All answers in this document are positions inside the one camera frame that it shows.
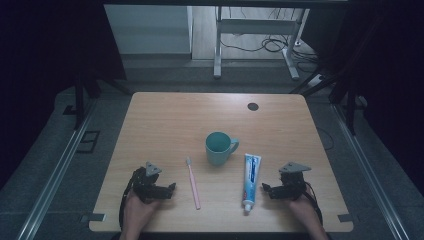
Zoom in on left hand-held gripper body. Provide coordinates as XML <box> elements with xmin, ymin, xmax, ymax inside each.
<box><xmin>128</xmin><ymin>161</ymin><xmax>171</xmax><ymax>204</ymax></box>

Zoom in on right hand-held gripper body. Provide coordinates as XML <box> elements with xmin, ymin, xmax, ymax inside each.
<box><xmin>270</xmin><ymin>162</ymin><xmax>313</xmax><ymax>201</ymax></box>

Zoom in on white and blue toothpaste tube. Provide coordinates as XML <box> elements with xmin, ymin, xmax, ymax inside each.
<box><xmin>242</xmin><ymin>153</ymin><xmax>262</xmax><ymax>214</ymax></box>

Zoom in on pink toothbrush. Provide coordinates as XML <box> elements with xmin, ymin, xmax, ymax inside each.
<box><xmin>185</xmin><ymin>156</ymin><xmax>202</xmax><ymax>211</ymax></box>

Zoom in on teal cup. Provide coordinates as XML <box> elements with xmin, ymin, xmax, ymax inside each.
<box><xmin>204</xmin><ymin>131</ymin><xmax>240</xmax><ymax>167</ymax></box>

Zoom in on person's left hand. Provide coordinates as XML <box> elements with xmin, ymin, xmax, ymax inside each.
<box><xmin>120</xmin><ymin>189</ymin><xmax>161</xmax><ymax>232</ymax></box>

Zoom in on person's right hand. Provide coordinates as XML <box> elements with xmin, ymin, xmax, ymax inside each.
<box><xmin>288</xmin><ymin>194</ymin><xmax>323</xmax><ymax>231</ymax></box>

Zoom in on black metal stand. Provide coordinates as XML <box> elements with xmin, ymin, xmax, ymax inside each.
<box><xmin>63</xmin><ymin>64</ymin><xmax>134</xmax><ymax>131</ymax></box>
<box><xmin>289</xmin><ymin>63</ymin><xmax>368</xmax><ymax>136</ymax></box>

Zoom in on white power strip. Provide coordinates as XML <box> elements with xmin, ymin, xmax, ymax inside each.
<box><xmin>307</xmin><ymin>73</ymin><xmax>326</xmax><ymax>89</ymax></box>

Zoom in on white cabinet panel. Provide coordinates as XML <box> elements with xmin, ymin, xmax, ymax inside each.
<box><xmin>103</xmin><ymin>4</ymin><xmax>194</xmax><ymax>55</ymax></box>

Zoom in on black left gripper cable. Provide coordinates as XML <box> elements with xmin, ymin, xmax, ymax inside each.
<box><xmin>118</xmin><ymin>167</ymin><xmax>143</xmax><ymax>231</ymax></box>

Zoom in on thin black floor cable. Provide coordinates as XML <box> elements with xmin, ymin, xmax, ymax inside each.
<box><xmin>316</xmin><ymin>126</ymin><xmax>335</xmax><ymax>152</ymax></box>

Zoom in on aluminium floor rail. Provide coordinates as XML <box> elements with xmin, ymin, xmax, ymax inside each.
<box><xmin>331</xmin><ymin>103</ymin><xmax>410</xmax><ymax>240</ymax></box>
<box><xmin>15</xmin><ymin>99</ymin><xmax>98</xmax><ymax>240</ymax></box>

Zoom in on black floor cables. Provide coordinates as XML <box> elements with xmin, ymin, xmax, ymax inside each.
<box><xmin>219</xmin><ymin>7</ymin><xmax>322</xmax><ymax>74</ymax></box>

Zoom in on white metal desk frame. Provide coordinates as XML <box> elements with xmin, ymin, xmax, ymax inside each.
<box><xmin>213</xmin><ymin>5</ymin><xmax>310</xmax><ymax>81</ymax></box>

